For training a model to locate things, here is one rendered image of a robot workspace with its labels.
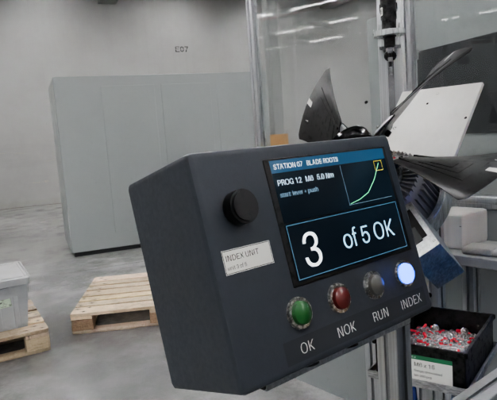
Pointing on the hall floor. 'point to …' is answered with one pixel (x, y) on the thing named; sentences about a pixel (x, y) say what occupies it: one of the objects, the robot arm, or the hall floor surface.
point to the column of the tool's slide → (387, 71)
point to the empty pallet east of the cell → (113, 303)
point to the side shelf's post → (471, 289)
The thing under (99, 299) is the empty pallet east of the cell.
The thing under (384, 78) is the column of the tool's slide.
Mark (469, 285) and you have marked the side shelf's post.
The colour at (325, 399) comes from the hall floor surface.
